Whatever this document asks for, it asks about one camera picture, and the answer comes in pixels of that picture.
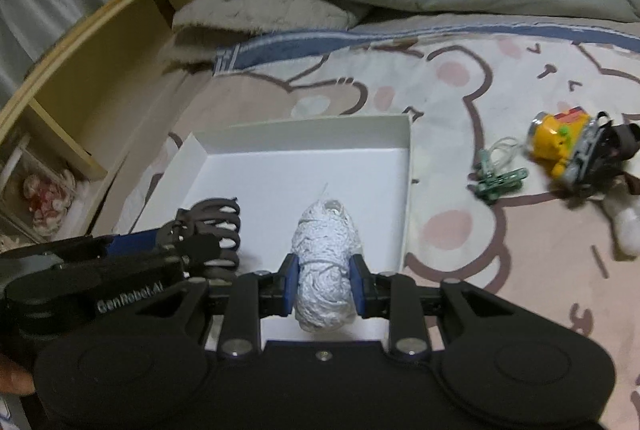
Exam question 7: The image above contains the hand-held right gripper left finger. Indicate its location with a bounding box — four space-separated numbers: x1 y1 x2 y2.
130 254 301 358

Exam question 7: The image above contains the white string ball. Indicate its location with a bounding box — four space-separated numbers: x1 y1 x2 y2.
292 197 363 331

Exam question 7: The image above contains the bear printed blanket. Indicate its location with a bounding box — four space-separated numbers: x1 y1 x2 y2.
120 17 640 430

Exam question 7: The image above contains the beige fuzzy blanket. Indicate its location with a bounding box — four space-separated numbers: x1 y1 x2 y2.
170 0 373 70

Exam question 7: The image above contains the person's left hand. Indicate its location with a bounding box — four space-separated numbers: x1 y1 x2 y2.
0 352 37 397

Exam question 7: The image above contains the white soft object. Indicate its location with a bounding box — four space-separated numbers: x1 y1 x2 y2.
600 182 640 258

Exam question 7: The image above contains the thin white string loop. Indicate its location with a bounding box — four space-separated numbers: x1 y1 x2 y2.
487 136 526 161

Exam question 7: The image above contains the wooden headboard shelf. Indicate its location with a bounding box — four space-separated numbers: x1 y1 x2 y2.
0 0 238 241

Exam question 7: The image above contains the black grey gadget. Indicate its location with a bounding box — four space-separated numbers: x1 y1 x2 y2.
565 111 640 203

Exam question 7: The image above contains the red white floral bundle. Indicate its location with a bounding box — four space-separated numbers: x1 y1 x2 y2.
20 170 78 235

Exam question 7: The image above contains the yellow plastic toy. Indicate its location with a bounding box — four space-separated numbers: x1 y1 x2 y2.
527 107 593 181

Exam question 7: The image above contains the white cardboard box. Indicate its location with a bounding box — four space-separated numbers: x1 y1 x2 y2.
116 112 418 346

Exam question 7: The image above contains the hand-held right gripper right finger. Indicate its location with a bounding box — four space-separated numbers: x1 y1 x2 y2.
350 254 506 358

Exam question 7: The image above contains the dark hair claw clip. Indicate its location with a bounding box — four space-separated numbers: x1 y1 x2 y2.
175 196 243 283

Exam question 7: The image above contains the green clothes peg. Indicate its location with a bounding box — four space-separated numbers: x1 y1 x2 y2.
469 167 530 203

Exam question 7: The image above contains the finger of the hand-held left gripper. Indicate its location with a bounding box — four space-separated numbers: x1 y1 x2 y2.
107 210 201 269

